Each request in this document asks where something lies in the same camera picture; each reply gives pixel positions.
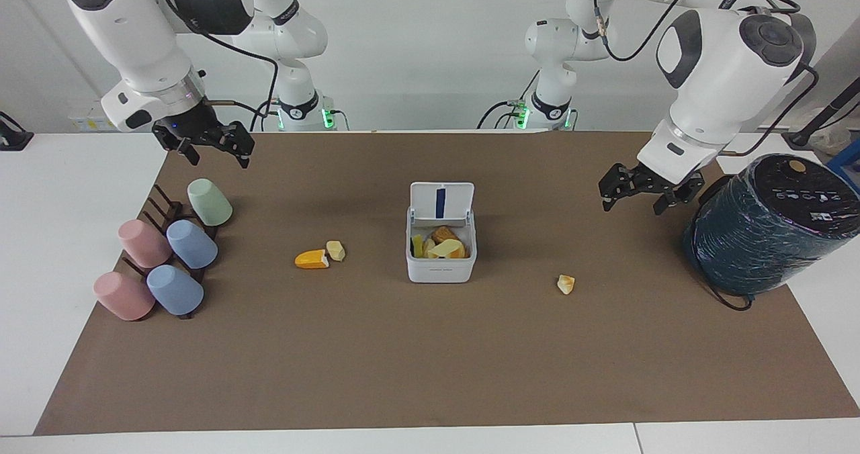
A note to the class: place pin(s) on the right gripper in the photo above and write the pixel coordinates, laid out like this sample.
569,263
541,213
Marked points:
188,123

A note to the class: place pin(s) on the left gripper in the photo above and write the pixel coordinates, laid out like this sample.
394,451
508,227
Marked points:
655,180

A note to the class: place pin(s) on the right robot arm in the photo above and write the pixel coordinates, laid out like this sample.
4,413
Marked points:
127,31

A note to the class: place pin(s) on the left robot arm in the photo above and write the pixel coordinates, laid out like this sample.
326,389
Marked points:
725,71

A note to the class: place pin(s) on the white bin with lid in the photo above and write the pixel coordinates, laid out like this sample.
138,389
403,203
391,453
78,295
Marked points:
440,269

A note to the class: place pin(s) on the green plastic cup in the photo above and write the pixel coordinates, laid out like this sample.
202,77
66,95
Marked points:
209,202

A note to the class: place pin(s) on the dark brown cup rack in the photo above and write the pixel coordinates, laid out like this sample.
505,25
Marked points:
169,207

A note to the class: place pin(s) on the blue plastic cup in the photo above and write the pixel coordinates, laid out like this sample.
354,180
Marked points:
175,290
193,244

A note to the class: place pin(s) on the pink plastic cup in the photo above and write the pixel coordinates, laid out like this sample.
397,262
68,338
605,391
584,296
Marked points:
142,242
124,297

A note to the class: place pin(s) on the dark film-wrapped cylinder appliance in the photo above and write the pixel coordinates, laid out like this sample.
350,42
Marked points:
766,232

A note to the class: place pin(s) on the beige bread scrap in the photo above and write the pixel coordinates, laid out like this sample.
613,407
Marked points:
566,284

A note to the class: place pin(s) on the orange food scrap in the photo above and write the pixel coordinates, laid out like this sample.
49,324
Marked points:
309,260

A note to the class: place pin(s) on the pale yellow food scrap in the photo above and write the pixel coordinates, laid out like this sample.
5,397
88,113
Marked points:
336,250

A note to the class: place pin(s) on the black stand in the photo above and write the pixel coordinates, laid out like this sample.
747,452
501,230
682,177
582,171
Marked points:
816,123
13,138

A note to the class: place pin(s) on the brown food scrap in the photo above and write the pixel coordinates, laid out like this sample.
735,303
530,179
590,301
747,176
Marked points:
443,234

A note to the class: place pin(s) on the green food scrap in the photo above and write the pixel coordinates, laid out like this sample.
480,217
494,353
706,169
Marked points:
417,246

